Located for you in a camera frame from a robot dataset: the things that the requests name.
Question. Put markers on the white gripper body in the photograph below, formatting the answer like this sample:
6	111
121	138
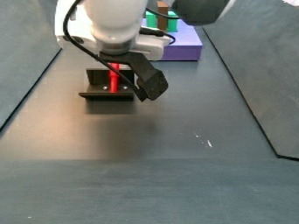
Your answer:
105	25

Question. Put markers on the red peg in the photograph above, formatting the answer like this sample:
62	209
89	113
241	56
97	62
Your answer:
113	78

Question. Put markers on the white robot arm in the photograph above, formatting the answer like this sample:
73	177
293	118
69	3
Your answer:
195	12

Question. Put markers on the purple base board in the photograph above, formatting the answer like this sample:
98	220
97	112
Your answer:
184	49

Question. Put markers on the green U-shaped block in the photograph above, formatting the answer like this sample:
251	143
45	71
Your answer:
150	22

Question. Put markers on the black peg holder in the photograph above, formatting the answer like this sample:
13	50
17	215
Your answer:
97	90

